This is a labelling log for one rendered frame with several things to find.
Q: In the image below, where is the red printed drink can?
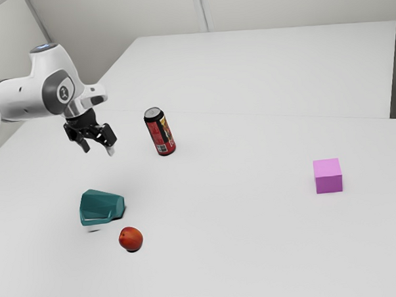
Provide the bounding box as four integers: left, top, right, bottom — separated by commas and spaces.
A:
143, 105, 177, 158

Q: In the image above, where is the red peach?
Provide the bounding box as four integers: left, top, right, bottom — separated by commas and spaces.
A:
118, 226, 144, 252

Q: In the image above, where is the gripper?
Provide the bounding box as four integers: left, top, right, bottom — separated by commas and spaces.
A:
62, 106, 119, 159

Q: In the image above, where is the teal faceted mug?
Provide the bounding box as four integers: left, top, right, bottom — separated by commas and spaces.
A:
78, 187, 127, 227

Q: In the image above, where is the pink cube block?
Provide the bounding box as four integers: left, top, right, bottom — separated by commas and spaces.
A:
312, 157, 345, 194

